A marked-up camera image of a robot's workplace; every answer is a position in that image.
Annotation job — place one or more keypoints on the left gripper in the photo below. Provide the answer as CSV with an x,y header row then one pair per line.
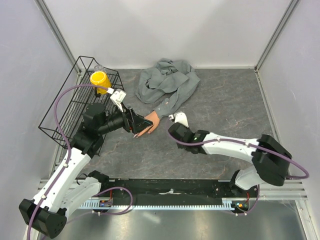
x,y
130,117

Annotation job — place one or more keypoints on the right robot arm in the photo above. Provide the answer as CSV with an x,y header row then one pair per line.
x,y
265,154

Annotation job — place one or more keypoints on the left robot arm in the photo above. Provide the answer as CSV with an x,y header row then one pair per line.
x,y
51,207

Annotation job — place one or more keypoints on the grey shirt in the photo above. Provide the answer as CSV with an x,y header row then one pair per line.
x,y
175,77

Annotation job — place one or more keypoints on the yellow cup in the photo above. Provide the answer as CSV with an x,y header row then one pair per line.
x,y
100,78

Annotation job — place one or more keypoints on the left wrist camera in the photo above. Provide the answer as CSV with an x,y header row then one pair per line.
x,y
117,98

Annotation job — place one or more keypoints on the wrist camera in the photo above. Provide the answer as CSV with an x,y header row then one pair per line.
x,y
117,98
179,117

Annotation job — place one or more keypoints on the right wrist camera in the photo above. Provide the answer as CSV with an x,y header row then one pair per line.
x,y
179,117

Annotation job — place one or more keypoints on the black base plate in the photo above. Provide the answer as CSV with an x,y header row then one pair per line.
x,y
176,190

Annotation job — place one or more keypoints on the black wire basket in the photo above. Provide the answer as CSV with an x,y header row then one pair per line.
x,y
73,104

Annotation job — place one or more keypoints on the slotted cable duct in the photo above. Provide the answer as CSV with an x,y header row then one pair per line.
x,y
98,204

